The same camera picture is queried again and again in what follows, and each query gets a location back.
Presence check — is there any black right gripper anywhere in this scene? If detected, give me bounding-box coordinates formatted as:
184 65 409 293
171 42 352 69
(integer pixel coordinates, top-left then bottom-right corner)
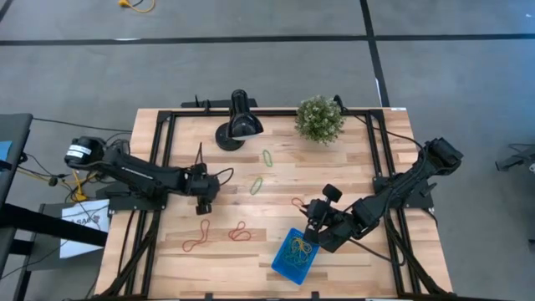
301 183 344 245

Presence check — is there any long red rubber band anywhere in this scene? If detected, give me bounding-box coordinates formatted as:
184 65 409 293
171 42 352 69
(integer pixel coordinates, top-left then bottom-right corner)
181 218 211 253

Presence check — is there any teal rubber band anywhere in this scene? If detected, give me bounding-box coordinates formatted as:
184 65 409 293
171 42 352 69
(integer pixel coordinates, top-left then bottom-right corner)
286 248 313 268
280 244 302 267

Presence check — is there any blue plastic slotted bin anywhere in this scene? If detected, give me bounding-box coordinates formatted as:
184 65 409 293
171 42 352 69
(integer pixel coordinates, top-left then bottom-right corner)
270 227 321 286

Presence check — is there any black desk lamp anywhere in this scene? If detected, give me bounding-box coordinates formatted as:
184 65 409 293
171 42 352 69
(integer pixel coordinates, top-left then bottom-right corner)
214 88 265 152

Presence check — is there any small artificial green plant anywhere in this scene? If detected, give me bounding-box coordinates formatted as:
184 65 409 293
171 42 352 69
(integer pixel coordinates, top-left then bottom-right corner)
293 94 347 146

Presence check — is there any white paper sheet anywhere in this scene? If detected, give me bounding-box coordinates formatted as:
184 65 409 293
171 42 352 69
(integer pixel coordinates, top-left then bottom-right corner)
59 199 110 259

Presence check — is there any black side table beam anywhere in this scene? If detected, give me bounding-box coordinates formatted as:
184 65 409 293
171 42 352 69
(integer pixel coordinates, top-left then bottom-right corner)
0 203 109 247

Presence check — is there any grey side table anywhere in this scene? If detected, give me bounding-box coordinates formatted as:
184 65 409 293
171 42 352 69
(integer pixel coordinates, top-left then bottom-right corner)
0 113 33 210

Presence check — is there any black floor stand device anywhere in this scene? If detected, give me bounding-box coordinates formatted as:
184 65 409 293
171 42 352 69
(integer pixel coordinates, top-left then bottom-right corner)
495 144 535 172

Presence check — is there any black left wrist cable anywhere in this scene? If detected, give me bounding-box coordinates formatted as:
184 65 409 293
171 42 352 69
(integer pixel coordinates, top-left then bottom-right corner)
210 166 236 188

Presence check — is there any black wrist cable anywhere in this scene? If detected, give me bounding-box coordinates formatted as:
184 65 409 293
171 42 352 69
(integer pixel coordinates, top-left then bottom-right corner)
345 237 405 268
210 166 236 188

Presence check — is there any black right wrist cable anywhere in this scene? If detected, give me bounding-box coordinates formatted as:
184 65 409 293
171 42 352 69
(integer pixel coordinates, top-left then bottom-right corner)
345 237 405 268

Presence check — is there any black aluminium table frame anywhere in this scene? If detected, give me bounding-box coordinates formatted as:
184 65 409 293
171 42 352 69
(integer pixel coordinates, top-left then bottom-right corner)
98 107 451 300

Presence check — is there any black power cable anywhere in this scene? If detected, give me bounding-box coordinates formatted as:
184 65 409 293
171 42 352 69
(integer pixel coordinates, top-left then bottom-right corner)
342 105 425 152

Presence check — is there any yellow plug cable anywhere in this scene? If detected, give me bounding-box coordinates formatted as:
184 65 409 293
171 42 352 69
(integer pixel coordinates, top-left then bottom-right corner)
69 169 99 203

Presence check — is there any yellow floor cable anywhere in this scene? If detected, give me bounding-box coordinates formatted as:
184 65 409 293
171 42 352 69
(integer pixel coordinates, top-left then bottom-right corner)
118 0 156 13

